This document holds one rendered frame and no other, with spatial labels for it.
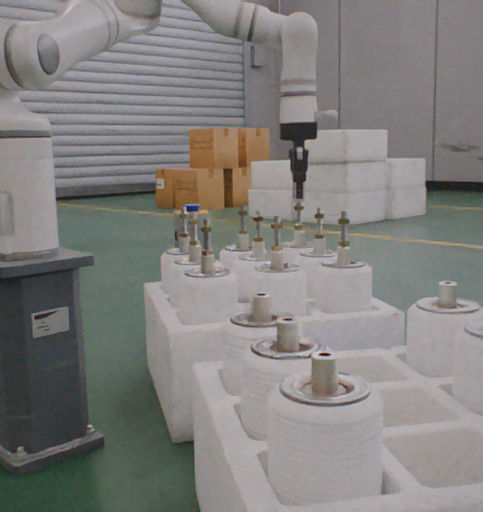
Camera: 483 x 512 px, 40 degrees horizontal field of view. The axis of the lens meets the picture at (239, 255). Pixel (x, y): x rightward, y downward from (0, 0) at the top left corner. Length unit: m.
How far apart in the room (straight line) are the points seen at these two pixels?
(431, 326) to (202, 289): 0.38
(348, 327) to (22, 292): 0.50
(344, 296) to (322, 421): 0.60
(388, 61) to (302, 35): 6.01
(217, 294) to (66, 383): 0.26
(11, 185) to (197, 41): 6.62
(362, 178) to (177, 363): 3.02
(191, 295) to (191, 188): 3.93
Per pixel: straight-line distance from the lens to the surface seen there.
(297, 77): 1.32
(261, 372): 0.64
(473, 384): 0.75
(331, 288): 1.11
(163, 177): 5.28
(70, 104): 6.60
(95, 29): 1.13
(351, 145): 3.84
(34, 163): 0.98
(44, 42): 1.00
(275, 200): 4.19
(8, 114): 0.99
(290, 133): 1.32
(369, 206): 4.00
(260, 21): 1.33
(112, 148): 6.79
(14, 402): 1.02
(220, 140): 5.02
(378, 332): 1.11
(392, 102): 7.25
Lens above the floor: 0.45
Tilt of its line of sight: 9 degrees down
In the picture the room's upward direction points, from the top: 1 degrees counter-clockwise
